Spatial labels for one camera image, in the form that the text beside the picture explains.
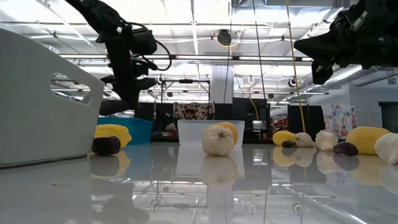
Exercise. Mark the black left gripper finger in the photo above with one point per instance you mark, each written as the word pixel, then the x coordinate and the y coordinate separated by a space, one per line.
pixel 115 107
pixel 127 88

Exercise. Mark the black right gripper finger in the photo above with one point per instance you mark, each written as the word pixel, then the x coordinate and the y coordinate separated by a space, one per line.
pixel 321 73
pixel 320 48

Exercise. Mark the white garlic bulb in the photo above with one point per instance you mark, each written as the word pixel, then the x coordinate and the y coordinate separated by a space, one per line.
pixel 304 140
pixel 388 149
pixel 326 140
pixel 217 141

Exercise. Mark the small dark brown date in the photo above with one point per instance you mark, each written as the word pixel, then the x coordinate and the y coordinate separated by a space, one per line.
pixel 287 144

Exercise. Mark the orange mango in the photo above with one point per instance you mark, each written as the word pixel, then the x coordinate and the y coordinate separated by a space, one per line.
pixel 232 130

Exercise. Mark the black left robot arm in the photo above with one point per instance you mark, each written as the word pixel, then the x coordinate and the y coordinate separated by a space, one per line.
pixel 93 14

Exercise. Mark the black round ceiling lamp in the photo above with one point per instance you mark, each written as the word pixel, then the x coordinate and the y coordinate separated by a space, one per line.
pixel 292 82

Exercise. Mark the black partition panel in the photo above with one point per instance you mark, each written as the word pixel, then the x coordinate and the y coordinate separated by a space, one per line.
pixel 146 113
pixel 242 109
pixel 311 118

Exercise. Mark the teal plastic basket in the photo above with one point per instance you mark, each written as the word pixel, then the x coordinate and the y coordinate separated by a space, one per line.
pixel 141 130

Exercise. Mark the white floral cloth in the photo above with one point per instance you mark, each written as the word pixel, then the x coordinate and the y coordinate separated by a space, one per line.
pixel 339 119

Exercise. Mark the plain white cloth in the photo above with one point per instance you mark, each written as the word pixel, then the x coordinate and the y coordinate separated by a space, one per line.
pixel 368 116

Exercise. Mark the red equipment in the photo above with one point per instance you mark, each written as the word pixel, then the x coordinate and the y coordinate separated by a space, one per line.
pixel 280 123

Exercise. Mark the person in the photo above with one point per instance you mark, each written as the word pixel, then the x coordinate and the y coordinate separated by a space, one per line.
pixel 189 114

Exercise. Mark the small yellow lemon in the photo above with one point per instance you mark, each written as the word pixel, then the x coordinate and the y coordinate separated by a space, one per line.
pixel 281 136

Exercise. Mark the brown floral cloth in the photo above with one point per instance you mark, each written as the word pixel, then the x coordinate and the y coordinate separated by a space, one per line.
pixel 200 109

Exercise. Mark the clear plastic bin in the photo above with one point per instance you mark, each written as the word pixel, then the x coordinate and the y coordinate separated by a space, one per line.
pixel 189 133

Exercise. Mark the white plastic basket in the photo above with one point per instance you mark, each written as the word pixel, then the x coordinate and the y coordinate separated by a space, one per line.
pixel 37 124

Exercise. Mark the large right yellow lemon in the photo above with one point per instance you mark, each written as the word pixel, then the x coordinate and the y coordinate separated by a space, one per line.
pixel 367 140

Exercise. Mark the long ceiling light bar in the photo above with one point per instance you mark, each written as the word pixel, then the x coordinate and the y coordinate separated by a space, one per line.
pixel 202 57

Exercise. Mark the white building column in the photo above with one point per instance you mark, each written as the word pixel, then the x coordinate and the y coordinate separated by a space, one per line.
pixel 217 84

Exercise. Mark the silver air duct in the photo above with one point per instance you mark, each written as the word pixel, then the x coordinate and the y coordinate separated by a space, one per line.
pixel 345 76

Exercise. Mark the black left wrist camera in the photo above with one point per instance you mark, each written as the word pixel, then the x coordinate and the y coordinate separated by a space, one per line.
pixel 143 41

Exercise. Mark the black rack frame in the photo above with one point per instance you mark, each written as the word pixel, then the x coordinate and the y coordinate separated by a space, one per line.
pixel 185 81

